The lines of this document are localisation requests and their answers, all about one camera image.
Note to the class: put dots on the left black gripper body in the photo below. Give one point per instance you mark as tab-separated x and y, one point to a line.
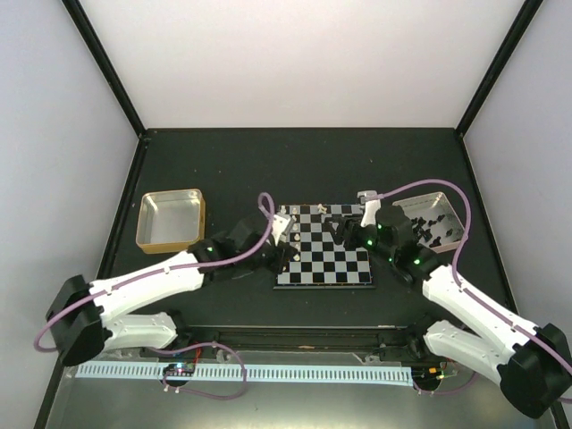
275	265

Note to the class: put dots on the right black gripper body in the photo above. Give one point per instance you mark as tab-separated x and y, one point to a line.
352	241

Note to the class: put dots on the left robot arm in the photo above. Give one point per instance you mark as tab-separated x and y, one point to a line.
88	318

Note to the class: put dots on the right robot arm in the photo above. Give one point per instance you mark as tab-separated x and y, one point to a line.
530	364

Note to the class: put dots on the black chess pieces in tray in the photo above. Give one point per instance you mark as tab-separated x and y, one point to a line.
432	233

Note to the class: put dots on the black and white chessboard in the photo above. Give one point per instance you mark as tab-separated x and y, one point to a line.
323	264

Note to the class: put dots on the pink metal tray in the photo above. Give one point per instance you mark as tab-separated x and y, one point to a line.
429	206

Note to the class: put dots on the gold metal tray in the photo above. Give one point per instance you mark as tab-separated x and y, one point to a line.
170	220

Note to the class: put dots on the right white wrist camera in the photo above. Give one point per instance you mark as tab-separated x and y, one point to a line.
370	203

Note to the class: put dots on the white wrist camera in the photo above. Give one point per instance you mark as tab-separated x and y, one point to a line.
370	203
281	227

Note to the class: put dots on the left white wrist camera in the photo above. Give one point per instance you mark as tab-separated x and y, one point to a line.
281	227

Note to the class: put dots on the black aluminium frame rail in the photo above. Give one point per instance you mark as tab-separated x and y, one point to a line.
388	343

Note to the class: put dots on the light blue cable duct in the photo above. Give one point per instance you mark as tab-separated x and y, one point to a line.
158	371

